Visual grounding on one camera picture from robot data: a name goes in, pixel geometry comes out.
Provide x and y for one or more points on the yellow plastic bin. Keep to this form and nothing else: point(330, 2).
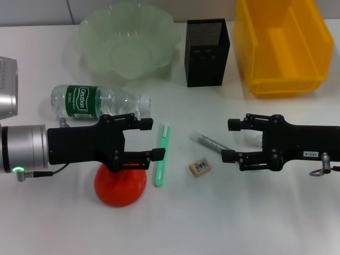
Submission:
point(287, 53)

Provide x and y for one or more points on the mint green retractable pen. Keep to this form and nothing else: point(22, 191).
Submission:
point(160, 174)

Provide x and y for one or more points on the black mesh pen holder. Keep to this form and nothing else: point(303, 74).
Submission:
point(204, 66)

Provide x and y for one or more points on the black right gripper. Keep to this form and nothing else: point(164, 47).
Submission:
point(297, 143)

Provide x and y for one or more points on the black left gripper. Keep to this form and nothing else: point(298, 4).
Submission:
point(79, 144)

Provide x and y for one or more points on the grey marker pen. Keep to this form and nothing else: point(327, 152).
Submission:
point(210, 143)

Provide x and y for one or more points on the beige eraser with barcode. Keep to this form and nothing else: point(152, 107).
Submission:
point(200, 166)

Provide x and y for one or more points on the red-orange toy orange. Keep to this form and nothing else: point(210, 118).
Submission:
point(119, 191)

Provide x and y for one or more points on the clear water bottle green label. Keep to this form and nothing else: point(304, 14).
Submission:
point(79, 101)

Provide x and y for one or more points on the white paper ball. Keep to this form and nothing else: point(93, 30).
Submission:
point(251, 138)

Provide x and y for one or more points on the translucent green fruit plate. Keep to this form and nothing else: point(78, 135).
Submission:
point(127, 53)

